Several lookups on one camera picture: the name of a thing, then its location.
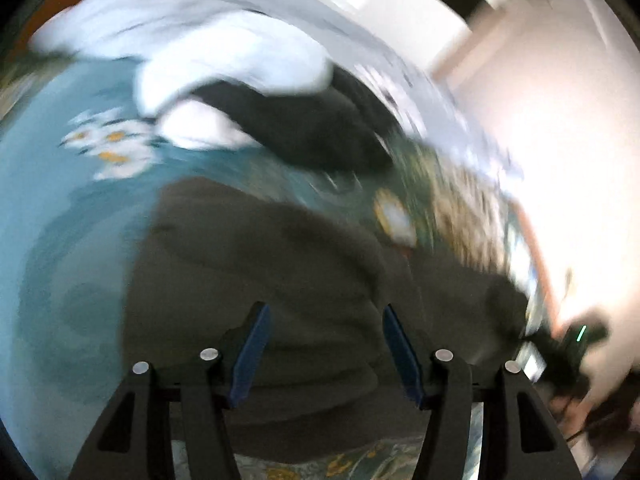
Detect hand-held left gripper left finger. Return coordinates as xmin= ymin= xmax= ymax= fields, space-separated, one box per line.
xmin=67 ymin=301 xmax=273 ymax=480

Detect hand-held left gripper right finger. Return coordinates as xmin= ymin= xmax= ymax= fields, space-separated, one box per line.
xmin=381 ymin=304 xmax=583 ymax=480

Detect dark olive pants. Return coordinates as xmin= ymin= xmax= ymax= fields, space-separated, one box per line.
xmin=122 ymin=175 xmax=533 ymax=463

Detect person's right forearm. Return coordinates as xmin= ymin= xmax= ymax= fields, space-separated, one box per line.
xmin=562 ymin=394 xmax=608 ymax=438

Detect teal floral bedsheet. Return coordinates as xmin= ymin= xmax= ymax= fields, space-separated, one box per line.
xmin=0 ymin=55 xmax=546 ymax=480

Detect black garment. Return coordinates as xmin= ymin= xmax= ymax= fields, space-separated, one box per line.
xmin=192 ymin=65 xmax=398 ymax=178

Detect pale grey-blue garment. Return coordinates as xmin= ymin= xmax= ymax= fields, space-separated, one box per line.
xmin=134 ymin=10 xmax=336 ymax=152

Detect light blue floral duvet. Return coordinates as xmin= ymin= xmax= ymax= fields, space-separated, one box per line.
xmin=30 ymin=0 xmax=526 ymax=183

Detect wooden bed frame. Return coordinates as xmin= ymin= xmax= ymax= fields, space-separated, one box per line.
xmin=512 ymin=200 xmax=563 ymax=326

